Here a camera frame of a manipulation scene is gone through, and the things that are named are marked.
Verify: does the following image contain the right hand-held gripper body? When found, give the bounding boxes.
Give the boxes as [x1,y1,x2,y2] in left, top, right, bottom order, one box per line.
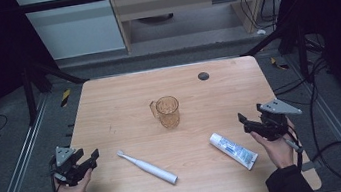
[255,95,306,144]

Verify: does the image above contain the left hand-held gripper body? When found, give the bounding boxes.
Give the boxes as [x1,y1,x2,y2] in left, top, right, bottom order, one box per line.
[46,142,89,190]

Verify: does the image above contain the white toothpaste tube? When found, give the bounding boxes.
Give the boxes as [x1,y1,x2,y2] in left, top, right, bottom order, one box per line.
[207,127,261,177]

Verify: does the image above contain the white electric toothbrush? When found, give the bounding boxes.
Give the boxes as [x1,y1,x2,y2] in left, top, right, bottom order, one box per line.
[116,142,180,192]

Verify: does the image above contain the amber glass cup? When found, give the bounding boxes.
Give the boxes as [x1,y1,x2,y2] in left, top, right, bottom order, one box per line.
[148,94,184,133]

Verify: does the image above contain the person's right hand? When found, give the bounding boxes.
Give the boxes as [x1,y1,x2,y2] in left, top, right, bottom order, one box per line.
[248,118,303,174]

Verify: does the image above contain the grey tape piece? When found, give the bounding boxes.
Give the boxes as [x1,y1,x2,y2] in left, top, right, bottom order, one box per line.
[300,159,318,173]

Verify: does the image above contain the yellow black tape strip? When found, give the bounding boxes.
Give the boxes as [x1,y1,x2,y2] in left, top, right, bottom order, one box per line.
[57,87,74,108]
[269,54,291,73]

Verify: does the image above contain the dark round table grommet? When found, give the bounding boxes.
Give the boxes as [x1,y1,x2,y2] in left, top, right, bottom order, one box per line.
[197,70,211,83]

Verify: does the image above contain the black metal stand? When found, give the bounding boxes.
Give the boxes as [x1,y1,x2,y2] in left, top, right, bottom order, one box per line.
[17,51,96,128]
[236,16,314,91]

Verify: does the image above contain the white cabinet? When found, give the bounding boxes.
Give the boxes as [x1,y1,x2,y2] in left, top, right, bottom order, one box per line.
[14,0,128,66]

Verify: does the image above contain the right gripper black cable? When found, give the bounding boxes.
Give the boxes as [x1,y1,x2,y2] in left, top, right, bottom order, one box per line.
[282,127,307,174]

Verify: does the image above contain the long black floor cable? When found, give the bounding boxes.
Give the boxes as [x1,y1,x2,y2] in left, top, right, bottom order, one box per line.
[269,51,341,192]

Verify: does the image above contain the hanging black cables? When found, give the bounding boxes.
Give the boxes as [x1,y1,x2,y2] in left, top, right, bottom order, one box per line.
[239,0,285,33]

